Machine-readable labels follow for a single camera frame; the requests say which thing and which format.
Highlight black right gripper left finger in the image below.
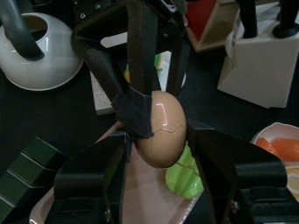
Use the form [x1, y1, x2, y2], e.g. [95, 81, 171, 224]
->
[46, 131, 133, 224]

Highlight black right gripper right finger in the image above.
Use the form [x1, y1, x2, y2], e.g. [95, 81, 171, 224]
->
[186, 120, 299, 224]

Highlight finger of the left gripper taped pad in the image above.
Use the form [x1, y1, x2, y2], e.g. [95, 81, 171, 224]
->
[71, 0, 162, 140]

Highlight finger of the left gripper slim black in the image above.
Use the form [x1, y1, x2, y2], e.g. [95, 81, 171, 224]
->
[165, 34, 193, 98]

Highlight tan egg shell pointed half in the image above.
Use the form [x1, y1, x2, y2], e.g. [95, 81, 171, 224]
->
[151, 90, 189, 137]

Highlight brown egg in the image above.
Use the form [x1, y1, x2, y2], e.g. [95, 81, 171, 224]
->
[134, 125, 190, 170]

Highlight white plate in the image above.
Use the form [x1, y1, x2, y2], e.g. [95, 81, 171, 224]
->
[155, 50, 189, 93]

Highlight green yellow toy food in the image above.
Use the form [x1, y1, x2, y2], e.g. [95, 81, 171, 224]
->
[123, 53, 166, 85]

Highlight wooden box with red panel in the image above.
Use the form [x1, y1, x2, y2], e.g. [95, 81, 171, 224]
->
[183, 0, 244, 53]

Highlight light green toy vegetable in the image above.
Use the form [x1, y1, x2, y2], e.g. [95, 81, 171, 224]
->
[165, 142, 206, 201]

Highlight dark green stepped block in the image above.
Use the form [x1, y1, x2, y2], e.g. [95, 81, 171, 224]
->
[0, 136, 67, 224]

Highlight orange toy fruit piece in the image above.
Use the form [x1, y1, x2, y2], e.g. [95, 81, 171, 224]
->
[254, 136, 299, 164]

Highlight white speckled board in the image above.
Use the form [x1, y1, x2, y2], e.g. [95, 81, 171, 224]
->
[89, 71, 119, 116]

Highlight pink plastic plate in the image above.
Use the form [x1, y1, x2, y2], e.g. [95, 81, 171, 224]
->
[29, 120, 205, 224]

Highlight white knife block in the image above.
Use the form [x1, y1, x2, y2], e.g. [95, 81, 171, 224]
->
[217, 2, 299, 109]

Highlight slim black knife handle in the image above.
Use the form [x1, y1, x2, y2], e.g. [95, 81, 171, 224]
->
[236, 0, 261, 39]

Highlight white kettle with grey handle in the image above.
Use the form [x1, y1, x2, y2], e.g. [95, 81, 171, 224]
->
[0, 0, 86, 92]

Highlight wide black knife handle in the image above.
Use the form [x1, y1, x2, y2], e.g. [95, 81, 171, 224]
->
[272, 0, 299, 39]

